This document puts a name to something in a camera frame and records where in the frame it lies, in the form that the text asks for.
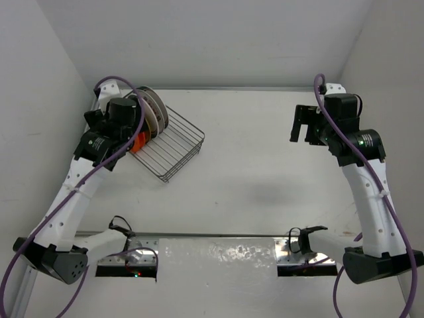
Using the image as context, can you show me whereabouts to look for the orange plate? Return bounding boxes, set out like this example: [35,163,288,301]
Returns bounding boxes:
[131,132,149,154]

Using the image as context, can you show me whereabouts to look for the white plate teal rim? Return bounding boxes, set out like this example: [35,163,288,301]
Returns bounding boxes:
[137,89,164,138]

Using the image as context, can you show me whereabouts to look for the white plate red characters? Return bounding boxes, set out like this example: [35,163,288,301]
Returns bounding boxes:
[138,86,169,129]

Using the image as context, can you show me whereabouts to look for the dark wire dish rack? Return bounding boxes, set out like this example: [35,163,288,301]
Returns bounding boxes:
[132,98,205,183]

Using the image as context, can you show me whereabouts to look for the yellow patterned plate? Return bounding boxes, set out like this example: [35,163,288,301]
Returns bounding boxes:
[145,113,158,139]

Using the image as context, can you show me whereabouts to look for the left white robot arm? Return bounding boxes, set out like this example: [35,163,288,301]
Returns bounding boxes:
[13,76,145,285]

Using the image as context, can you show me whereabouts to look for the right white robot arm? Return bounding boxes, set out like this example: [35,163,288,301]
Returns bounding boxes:
[290,83,411,284]

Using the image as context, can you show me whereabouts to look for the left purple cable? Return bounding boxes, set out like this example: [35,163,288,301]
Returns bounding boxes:
[0,76,160,318]

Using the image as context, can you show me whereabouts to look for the purple cable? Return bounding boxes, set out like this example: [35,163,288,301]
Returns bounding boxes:
[313,73,419,318]
[0,76,160,318]

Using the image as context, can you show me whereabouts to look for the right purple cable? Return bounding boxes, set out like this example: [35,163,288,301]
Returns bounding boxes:
[313,73,419,318]

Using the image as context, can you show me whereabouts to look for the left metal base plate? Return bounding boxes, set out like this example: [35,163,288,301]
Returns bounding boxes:
[97,237,160,266]

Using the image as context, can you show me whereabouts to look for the metal base plate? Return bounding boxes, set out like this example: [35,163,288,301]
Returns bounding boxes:
[274,237,336,267]
[97,237,160,266]

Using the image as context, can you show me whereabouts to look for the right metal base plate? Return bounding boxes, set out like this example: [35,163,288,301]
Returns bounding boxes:
[274,237,336,267]

